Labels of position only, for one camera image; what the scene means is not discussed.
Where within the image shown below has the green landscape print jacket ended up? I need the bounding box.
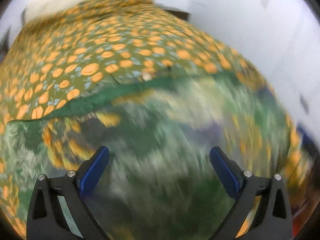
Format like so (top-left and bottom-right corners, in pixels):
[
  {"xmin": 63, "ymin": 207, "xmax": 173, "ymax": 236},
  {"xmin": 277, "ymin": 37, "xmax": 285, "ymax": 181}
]
[{"xmin": 1, "ymin": 73, "xmax": 313, "ymax": 239}]

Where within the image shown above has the orange knitted blanket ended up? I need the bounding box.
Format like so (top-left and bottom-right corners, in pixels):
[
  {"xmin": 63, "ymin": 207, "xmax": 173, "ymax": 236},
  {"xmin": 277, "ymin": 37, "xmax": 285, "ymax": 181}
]
[{"xmin": 292, "ymin": 204, "xmax": 312, "ymax": 237}]

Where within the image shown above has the green orange floral quilt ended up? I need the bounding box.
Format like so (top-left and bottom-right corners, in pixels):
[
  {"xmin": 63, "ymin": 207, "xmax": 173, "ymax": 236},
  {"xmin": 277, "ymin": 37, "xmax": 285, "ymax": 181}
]
[{"xmin": 1, "ymin": 0, "xmax": 267, "ymax": 126}]

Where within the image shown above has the white wardrobe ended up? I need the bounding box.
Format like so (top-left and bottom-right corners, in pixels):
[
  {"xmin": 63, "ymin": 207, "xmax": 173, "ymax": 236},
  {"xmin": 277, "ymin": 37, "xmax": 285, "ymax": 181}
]
[{"xmin": 190, "ymin": 0, "xmax": 319, "ymax": 138}]

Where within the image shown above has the dark wooden nightstand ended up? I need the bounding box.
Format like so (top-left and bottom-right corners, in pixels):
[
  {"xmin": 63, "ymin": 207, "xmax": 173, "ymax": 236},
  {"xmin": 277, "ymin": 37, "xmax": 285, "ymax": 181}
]
[{"xmin": 157, "ymin": 4, "xmax": 189, "ymax": 21}]

